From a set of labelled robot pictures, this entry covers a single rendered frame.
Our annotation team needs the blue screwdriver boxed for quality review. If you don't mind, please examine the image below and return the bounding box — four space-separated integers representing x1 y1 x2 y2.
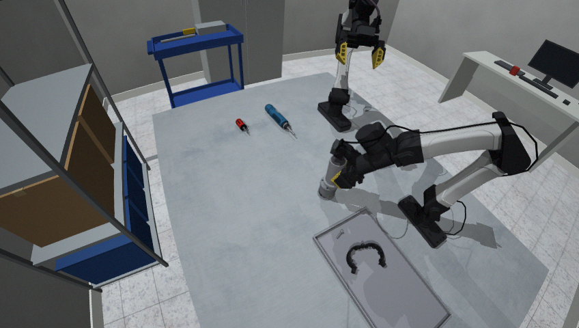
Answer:
265 104 295 135

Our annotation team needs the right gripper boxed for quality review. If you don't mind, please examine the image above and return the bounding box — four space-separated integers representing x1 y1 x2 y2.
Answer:
335 20 386 69

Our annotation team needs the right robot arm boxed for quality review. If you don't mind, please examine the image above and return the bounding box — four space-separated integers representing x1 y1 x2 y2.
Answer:
318 0 382 128

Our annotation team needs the red screwdriver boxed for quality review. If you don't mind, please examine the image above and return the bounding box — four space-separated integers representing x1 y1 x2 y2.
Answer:
236 119 248 133

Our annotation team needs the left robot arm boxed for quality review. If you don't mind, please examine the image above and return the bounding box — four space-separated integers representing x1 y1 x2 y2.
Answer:
360 111 531 247

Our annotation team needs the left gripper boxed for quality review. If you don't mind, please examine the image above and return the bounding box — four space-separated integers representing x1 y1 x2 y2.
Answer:
331 150 377 189

